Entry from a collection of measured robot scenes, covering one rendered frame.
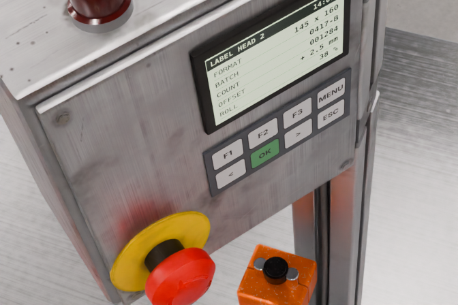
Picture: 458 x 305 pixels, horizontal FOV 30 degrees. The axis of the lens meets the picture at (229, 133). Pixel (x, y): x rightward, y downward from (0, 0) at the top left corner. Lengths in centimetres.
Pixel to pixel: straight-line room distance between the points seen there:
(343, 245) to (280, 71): 24
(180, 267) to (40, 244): 65
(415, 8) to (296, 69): 200
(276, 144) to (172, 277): 9
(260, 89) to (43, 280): 68
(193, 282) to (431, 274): 60
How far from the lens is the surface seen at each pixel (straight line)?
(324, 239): 62
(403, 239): 102
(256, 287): 58
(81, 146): 36
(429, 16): 238
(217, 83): 37
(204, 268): 44
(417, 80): 115
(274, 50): 38
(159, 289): 43
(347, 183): 54
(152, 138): 38
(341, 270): 64
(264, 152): 44
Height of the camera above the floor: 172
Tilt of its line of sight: 54 degrees down
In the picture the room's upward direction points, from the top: 9 degrees counter-clockwise
